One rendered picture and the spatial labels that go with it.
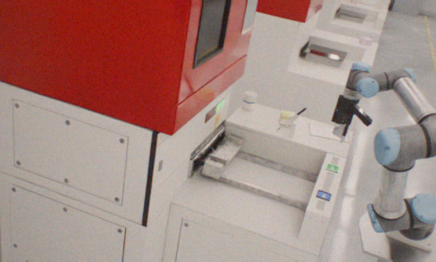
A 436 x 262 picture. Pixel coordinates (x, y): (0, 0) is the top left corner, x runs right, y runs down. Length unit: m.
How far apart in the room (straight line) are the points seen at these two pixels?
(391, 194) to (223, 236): 0.67
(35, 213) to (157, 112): 0.79
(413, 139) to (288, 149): 0.91
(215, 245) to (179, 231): 0.17
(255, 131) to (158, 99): 0.92
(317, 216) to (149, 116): 0.75
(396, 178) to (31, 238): 1.50
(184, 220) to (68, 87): 0.71
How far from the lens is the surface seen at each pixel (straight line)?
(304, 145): 2.36
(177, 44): 1.50
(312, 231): 1.91
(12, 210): 2.22
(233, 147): 2.36
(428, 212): 1.96
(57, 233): 2.12
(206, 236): 2.00
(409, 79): 1.94
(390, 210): 1.89
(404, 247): 2.14
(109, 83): 1.66
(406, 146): 1.61
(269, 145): 2.40
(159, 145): 1.66
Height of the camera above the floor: 1.95
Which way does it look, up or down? 26 degrees down
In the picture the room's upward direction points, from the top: 10 degrees clockwise
